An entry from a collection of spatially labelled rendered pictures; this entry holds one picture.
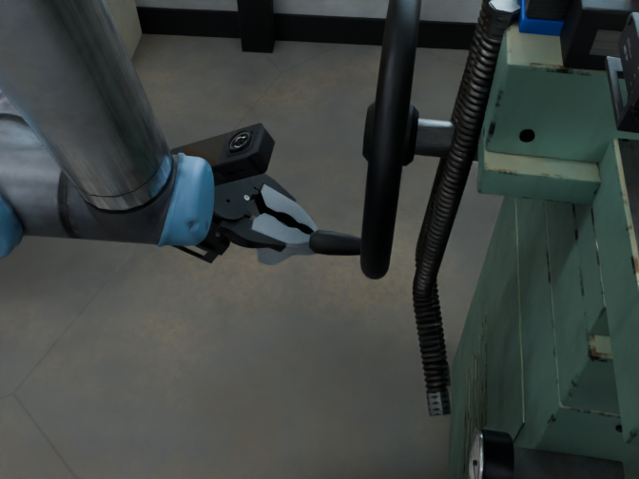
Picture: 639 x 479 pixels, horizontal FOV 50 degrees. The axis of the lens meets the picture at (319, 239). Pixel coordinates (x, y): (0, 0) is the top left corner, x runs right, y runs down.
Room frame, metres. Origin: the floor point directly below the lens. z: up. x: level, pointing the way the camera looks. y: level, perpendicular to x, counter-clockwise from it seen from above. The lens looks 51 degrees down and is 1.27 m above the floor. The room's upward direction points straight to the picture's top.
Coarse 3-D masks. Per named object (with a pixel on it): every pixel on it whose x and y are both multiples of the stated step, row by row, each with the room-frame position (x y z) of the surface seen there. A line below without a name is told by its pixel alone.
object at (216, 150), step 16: (240, 128) 0.48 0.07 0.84; (256, 128) 0.47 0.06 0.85; (192, 144) 0.49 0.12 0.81; (208, 144) 0.48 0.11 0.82; (224, 144) 0.47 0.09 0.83; (240, 144) 0.46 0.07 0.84; (256, 144) 0.45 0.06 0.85; (272, 144) 0.47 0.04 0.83; (208, 160) 0.46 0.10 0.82; (224, 160) 0.45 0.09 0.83; (240, 160) 0.44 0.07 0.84; (256, 160) 0.44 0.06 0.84; (224, 176) 0.44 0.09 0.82; (240, 176) 0.44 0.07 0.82
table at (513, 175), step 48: (480, 144) 0.44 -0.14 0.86; (624, 144) 0.39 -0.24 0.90; (480, 192) 0.40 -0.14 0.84; (528, 192) 0.39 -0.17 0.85; (576, 192) 0.39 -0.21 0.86; (624, 192) 0.34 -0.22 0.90; (624, 240) 0.31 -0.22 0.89; (624, 288) 0.27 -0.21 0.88; (624, 336) 0.24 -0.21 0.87; (624, 384) 0.21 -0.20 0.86; (624, 432) 0.18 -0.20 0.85
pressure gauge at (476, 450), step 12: (480, 432) 0.25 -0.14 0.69; (492, 432) 0.25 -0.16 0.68; (504, 432) 0.25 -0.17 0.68; (480, 444) 0.24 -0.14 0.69; (492, 444) 0.24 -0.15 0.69; (504, 444) 0.24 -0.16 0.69; (480, 456) 0.23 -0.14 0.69; (492, 456) 0.23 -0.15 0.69; (504, 456) 0.23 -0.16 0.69; (468, 468) 0.24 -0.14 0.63; (480, 468) 0.22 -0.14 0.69; (492, 468) 0.22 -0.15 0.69; (504, 468) 0.22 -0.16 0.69
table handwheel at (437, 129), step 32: (416, 0) 0.52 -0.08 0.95; (384, 32) 0.48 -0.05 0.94; (416, 32) 0.48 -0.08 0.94; (384, 64) 0.45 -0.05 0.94; (384, 96) 0.42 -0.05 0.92; (384, 128) 0.40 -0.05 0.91; (416, 128) 0.49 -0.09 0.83; (448, 128) 0.50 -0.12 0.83; (384, 160) 0.39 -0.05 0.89; (384, 192) 0.38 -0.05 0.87; (384, 224) 0.37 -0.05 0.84; (384, 256) 0.37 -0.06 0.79
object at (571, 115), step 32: (512, 32) 0.46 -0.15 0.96; (512, 64) 0.42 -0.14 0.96; (544, 64) 0.42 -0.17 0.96; (512, 96) 0.42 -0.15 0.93; (544, 96) 0.41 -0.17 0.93; (576, 96) 0.41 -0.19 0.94; (608, 96) 0.41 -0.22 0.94; (512, 128) 0.42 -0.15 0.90; (544, 128) 0.41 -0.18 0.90; (576, 128) 0.41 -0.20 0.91; (608, 128) 0.40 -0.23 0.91; (576, 160) 0.41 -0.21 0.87
